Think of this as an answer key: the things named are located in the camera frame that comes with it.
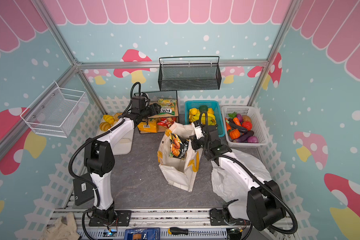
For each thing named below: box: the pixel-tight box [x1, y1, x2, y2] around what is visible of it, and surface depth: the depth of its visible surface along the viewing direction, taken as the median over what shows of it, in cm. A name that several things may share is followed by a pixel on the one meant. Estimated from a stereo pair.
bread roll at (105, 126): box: [99, 122, 112, 132], surface depth 111 cm
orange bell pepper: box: [229, 128, 241, 140], surface depth 102 cm
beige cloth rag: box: [39, 212, 82, 240], surface depth 72 cm
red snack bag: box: [157, 117, 177, 129], surface depth 105 cm
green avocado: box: [199, 105, 208, 113], surface depth 115 cm
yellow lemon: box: [189, 108, 198, 115], surface depth 114 cm
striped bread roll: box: [103, 114, 115, 125], surface depth 115 cm
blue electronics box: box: [124, 227, 161, 240], surface depth 67 cm
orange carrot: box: [232, 117, 242, 127], surface depth 111 cm
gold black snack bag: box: [165, 129, 190, 159], surface depth 84 cm
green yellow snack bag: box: [158, 98, 177, 116], surface depth 100 cm
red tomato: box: [241, 120, 253, 131], surface depth 107 cm
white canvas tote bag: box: [157, 122, 203, 192], surface depth 84 cm
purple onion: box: [247, 136, 259, 144], surface depth 100 cm
